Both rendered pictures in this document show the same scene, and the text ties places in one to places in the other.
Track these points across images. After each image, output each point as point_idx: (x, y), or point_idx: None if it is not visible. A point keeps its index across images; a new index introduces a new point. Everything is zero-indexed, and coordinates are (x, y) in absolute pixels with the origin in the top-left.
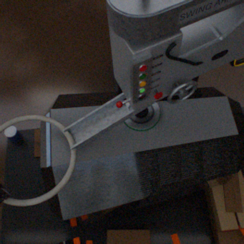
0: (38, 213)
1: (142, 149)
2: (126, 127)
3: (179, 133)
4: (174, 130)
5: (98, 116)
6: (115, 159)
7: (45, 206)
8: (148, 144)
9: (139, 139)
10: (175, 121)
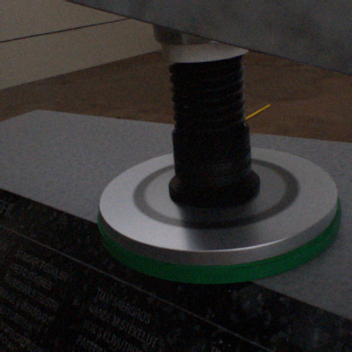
0: None
1: (320, 141)
2: (339, 199)
3: (155, 138)
4: (161, 145)
5: None
6: None
7: None
8: (282, 145)
9: (311, 159)
10: (125, 157)
